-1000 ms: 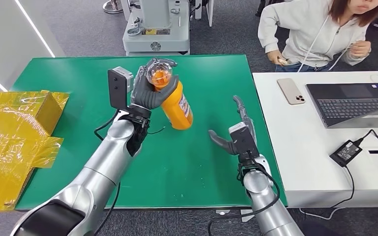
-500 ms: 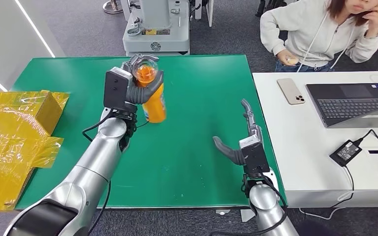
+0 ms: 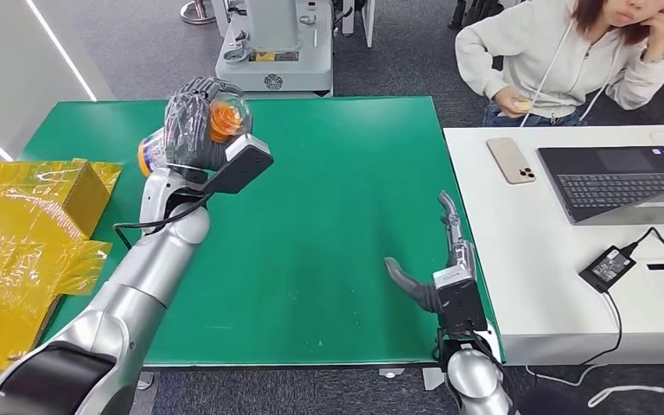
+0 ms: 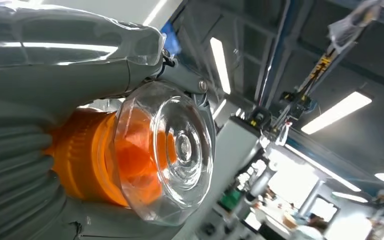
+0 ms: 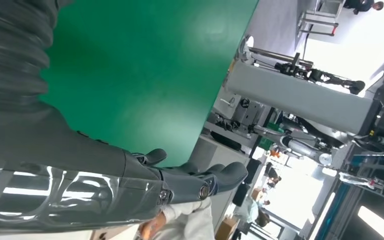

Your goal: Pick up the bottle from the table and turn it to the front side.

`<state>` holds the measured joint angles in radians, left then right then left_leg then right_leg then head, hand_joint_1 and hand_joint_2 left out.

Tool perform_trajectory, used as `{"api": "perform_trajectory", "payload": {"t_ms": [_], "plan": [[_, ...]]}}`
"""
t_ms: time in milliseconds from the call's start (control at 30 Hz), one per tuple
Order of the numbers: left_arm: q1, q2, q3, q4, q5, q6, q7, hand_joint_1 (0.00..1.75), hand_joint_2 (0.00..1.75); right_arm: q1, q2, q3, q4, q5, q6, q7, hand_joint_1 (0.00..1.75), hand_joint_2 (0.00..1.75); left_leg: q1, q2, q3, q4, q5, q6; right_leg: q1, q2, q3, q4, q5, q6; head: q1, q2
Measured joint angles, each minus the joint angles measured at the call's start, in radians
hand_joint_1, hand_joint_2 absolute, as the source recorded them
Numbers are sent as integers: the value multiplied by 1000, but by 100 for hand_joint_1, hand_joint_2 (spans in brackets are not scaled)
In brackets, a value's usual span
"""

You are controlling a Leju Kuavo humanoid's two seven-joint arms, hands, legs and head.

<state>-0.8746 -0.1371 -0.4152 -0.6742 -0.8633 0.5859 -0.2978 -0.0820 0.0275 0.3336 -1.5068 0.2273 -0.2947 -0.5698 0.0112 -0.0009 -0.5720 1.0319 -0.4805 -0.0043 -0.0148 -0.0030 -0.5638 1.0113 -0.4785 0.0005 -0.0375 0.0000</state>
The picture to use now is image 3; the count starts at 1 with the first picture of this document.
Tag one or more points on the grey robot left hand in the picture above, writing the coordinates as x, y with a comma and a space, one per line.
189, 132

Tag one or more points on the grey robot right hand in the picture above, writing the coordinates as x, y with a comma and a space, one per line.
461, 255

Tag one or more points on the orange plastic bottle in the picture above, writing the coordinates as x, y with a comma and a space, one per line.
226, 117

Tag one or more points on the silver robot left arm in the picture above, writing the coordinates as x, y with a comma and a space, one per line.
137, 275

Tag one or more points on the white robot base machine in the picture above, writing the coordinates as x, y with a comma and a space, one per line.
275, 68

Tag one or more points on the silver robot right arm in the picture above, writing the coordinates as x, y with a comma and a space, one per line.
475, 378

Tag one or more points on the beige smartphone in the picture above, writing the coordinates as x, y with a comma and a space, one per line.
510, 161

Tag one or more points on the metal chair base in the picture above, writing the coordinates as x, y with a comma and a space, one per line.
197, 16

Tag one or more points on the small round table foot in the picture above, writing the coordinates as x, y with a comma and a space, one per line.
390, 372

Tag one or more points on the black power adapter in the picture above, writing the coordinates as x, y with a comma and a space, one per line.
607, 270

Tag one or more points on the person's right hand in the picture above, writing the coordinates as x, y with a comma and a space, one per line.
506, 103

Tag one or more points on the person's hand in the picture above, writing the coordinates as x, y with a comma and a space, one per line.
661, 28
506, 103

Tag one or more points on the dark grey laptop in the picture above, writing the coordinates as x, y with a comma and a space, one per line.
618, 188

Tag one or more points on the yellow taped cardboard box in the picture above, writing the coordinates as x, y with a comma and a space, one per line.
17, 246

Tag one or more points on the white furniture panel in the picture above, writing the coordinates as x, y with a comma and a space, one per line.
368, 23

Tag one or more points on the person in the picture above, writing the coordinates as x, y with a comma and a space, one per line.
544, 57

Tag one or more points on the person's left hand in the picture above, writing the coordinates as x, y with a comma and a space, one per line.
661, 28

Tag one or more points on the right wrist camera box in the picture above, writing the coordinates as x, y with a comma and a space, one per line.
461, 303

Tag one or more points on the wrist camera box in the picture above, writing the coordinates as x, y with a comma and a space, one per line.
461, 303
243, 163

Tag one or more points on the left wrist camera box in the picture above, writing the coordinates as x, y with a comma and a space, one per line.
243, 163

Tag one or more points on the white table bracket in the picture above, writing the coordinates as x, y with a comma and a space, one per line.
430, 379

